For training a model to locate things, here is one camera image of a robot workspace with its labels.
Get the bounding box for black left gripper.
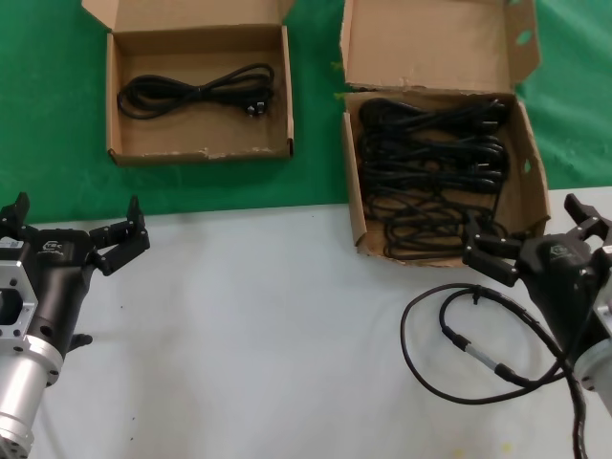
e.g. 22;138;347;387
0;192;152;353

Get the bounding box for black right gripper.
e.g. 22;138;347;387
461;193;612;358

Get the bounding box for black power cord flat-pin plug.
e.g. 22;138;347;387
117;64;277;120

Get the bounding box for cardboard box with intact lid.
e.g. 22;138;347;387
80;0;297;167

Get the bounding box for cardboard box with torn lid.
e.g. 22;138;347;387
339;0;552;267

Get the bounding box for green table cloth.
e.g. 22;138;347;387
0;0;612;229

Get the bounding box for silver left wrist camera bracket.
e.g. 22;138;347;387
0;236;39;355

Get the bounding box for black power cord bundle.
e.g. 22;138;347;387
361;160;507;195
359;131;508;164

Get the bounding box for thin black cable silver connector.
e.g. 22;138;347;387
400;281;578;403

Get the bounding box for thin black cord loops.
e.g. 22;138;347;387
365;188;511;263

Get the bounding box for thick braided black cable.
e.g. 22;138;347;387
561;362;597;459

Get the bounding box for black power cord round plug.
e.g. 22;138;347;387
358;97;508;133

